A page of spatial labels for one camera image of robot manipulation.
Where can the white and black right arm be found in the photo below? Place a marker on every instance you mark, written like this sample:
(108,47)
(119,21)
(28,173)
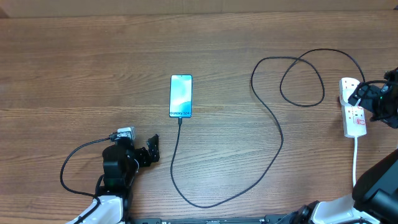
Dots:
(374,195)

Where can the white power strip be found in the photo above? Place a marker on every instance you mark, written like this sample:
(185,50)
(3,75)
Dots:
(354,123)

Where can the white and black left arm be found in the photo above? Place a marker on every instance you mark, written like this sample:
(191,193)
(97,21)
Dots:
(113,191)

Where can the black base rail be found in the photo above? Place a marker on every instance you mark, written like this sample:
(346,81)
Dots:
(267,219)

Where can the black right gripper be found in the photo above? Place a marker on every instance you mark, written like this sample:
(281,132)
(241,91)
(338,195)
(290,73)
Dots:
(370,93)

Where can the Galaxy smartphone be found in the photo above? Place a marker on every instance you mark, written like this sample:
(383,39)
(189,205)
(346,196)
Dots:
(181,96)

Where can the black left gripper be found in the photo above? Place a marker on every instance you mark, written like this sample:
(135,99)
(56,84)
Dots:
(144,160)

